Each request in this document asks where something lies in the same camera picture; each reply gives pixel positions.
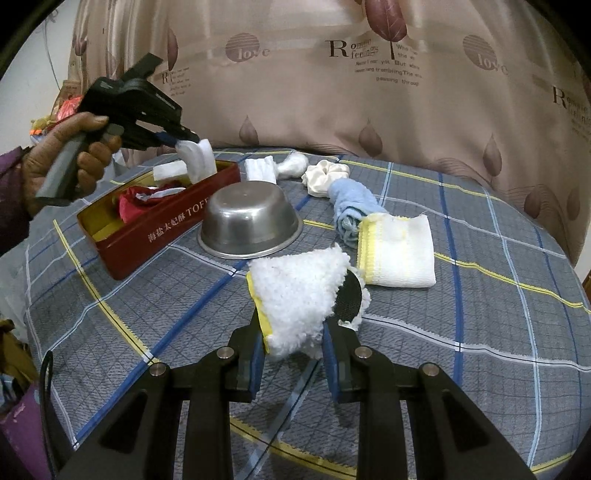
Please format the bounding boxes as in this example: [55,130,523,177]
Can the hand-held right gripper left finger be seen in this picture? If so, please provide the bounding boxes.
[58,310,273,480]

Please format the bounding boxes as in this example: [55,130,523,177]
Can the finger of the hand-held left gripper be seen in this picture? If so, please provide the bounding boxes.
[156,130,200,149]

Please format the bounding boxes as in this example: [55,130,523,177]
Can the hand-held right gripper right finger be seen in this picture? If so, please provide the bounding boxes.
[321,319,550,480]

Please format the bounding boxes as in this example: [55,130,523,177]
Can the thick white cloth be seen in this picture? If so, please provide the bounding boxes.
[176,138,218,182]

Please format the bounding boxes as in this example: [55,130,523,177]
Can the white fluffy duster pad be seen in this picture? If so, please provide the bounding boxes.
[246,244,371,361]

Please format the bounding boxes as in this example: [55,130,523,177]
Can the red tin box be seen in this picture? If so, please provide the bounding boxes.
[76,161,242,281]

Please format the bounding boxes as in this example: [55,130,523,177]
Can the balled white sock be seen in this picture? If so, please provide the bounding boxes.
[277,153,309,180]

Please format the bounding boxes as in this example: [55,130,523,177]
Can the white towel with yellow edges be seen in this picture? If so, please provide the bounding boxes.
[356,213,437,289]

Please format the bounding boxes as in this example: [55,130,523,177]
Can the cream scrunchie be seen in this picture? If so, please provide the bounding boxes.
[302,161,352,198]

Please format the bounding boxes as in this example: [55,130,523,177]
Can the light blue towel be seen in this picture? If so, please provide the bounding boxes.
[328,179,387,250]

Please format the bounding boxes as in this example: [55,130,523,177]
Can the person's left forearm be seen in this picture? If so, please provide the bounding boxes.
[0,145,38,256]

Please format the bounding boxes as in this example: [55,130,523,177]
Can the person's left hand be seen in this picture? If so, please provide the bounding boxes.
[21,112,123,217]

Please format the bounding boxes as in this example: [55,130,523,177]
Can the small white cloth piece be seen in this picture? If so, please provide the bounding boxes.
[153,161,188,182]

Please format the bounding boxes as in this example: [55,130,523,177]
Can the orange packets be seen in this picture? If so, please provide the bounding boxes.
[30,80,85,139]

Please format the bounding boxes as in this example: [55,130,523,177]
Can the red cloth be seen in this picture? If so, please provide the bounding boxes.
[117,186,185,222]

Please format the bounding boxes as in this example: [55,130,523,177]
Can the steel bowl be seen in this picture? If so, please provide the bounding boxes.
[198,182,304,259]

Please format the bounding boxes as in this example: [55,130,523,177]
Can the beige leaf print curtain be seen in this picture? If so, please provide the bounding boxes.
[69,0,591,278]

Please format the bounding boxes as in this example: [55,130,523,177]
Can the olive brown bag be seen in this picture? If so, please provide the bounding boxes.
[0,318,40,393]

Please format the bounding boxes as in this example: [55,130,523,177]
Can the purple bag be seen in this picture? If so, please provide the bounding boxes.
[0,383,52,480]

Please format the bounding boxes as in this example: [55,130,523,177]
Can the black strap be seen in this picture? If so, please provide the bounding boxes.
[39,351,75,455]

